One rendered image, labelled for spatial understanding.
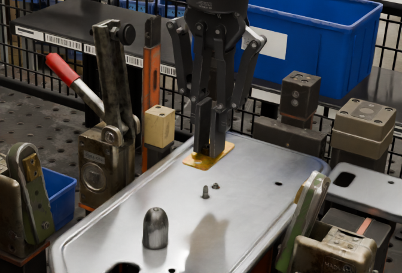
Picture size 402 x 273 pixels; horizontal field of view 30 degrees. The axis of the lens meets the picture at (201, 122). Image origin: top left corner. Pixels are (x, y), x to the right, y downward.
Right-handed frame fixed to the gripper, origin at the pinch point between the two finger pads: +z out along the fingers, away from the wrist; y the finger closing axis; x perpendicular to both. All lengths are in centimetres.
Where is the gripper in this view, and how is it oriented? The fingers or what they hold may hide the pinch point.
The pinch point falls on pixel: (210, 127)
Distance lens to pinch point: 97.9
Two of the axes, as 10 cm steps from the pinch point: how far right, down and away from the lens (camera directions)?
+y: 8.7, 2.5, -4.3
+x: 4.9, -3.6, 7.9
